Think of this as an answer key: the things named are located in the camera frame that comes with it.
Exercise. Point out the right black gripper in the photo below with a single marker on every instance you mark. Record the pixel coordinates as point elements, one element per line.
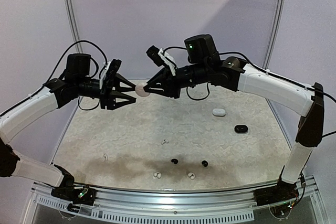
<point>174,83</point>

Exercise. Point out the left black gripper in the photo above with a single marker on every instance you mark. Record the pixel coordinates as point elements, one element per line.
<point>108,95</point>

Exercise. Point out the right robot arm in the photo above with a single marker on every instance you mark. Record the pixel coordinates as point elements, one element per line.
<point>237,73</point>

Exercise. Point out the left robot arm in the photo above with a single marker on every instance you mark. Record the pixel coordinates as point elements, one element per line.
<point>54,94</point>

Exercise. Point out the white earbud charging case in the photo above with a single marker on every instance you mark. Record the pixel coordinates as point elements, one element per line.
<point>219,112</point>

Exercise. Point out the black earbud charging case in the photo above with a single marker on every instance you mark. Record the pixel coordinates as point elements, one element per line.
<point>241,129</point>

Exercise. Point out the black earbud left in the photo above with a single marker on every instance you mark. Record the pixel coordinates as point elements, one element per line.
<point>174,161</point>

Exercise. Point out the black earbud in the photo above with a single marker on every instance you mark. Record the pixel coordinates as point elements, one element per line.
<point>174,161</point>
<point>204,163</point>

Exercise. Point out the black earbud right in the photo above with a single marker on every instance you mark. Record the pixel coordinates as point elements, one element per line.
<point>204,163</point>

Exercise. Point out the white earbud left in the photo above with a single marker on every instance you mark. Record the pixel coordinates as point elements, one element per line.
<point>157,175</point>

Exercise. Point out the white earbud right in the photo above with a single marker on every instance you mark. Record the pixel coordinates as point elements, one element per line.
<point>191,175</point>

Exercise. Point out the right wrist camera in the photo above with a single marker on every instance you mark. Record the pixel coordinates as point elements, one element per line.
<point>162,59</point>

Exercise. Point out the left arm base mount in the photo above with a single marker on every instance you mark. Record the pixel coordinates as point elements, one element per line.
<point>77,195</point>

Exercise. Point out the right aluminium frame post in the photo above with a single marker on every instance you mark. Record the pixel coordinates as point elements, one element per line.
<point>274,31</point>

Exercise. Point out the aluminium frame post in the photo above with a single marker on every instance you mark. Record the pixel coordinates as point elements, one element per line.
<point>274,31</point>
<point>72,20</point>

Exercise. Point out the left aluminium frame post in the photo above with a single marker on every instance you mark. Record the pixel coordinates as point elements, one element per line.
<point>72,20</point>

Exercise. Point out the aluminium front rail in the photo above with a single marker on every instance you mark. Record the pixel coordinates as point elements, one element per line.
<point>235,205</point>

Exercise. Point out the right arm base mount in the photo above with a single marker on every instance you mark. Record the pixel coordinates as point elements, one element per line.
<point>282,191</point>

